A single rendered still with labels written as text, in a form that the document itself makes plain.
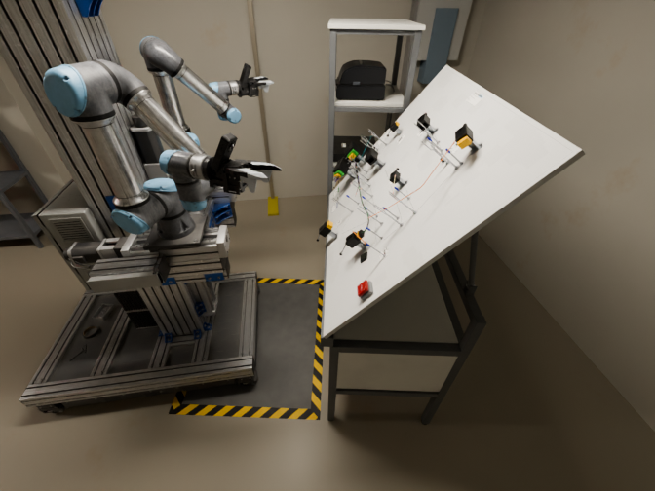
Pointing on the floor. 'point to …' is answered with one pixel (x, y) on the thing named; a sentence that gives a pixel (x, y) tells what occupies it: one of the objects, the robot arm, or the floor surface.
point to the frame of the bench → (402, 354)
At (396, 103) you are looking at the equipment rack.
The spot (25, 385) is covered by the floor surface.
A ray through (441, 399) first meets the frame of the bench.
